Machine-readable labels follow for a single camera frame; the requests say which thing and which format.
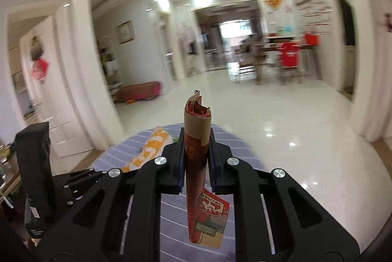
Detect red snack wrapper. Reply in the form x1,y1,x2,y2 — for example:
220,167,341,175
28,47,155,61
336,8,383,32
184,90,230,249

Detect white panel door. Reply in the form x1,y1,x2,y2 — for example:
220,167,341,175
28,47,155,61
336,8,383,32
19,16,93,158

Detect grey checked tablecloth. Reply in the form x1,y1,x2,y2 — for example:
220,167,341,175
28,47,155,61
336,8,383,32
91,124,263,261

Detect red diamond door decoration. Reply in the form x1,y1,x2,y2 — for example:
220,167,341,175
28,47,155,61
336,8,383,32
31,58,50,82

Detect orange white snack bag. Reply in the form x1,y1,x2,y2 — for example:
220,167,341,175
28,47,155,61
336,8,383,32
122,127,173,172

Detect pink brown low bench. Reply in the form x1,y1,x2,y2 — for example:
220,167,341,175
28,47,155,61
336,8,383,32
114,81,161,103

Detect chair with red cover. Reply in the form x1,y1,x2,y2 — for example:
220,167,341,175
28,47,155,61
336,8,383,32
277,42,302,85

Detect wooden dining table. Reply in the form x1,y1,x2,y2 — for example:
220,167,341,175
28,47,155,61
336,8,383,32
252,42,322,85

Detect red bag on table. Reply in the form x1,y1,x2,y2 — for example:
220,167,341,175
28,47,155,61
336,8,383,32
304,32,319,47

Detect framed picture on wall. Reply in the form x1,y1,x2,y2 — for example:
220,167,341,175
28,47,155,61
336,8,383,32
116,21,135,45

